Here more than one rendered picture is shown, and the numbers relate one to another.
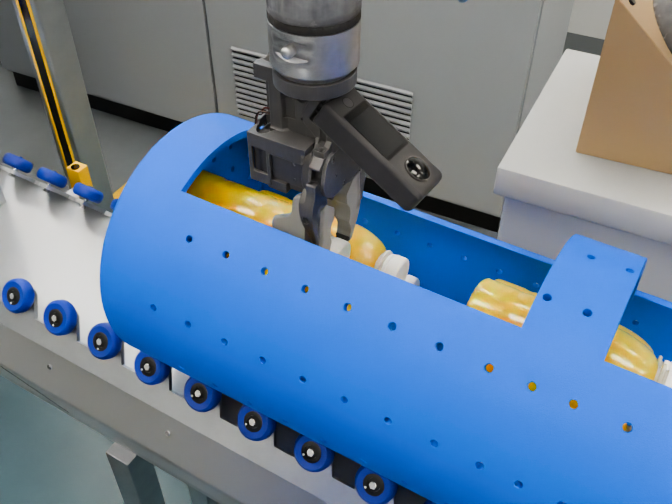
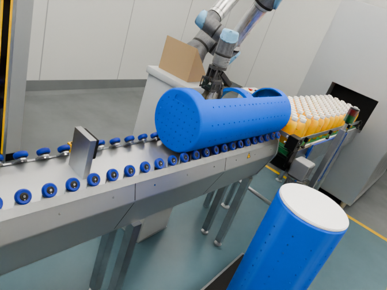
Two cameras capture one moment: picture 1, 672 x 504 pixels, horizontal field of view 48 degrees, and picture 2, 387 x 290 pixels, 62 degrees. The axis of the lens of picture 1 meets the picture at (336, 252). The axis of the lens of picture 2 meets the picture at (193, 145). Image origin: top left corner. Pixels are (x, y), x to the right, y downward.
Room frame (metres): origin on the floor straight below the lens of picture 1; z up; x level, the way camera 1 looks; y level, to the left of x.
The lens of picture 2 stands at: (0.46, 1.46, 1.61)
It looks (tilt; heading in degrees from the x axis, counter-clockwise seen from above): 25 degrees down; 274
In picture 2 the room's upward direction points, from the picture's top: 20 degrees clockwise
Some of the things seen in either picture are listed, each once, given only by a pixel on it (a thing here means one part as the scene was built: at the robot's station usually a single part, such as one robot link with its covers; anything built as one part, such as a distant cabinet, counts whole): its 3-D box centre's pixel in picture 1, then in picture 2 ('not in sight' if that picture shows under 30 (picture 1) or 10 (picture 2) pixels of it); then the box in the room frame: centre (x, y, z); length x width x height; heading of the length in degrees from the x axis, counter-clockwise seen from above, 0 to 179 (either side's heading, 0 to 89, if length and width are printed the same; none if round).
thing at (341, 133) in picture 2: not in sight; (306, 194); (-0.31, -0.75, 0.55); 0.04 x 0.04 x 1.10; 59
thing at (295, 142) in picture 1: (308, 124); (213, 77); (0.57, 0.02, 1.29); 0.09 x 0.08 x 0.12; 59
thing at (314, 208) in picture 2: not in sight; (313, 205); (0.02, 0.33, 1.03); 0.28 x 0.28 x 0.01
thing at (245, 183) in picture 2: not in sight; (232, 212); (0.17, -0.51, 0.31); 0.06 x 0.06 x 0.63; 59
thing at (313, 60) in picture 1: (312, 44); (221, 61); (0.57, 0.02, 1.37); 0.08 x 0.08 x 0.05
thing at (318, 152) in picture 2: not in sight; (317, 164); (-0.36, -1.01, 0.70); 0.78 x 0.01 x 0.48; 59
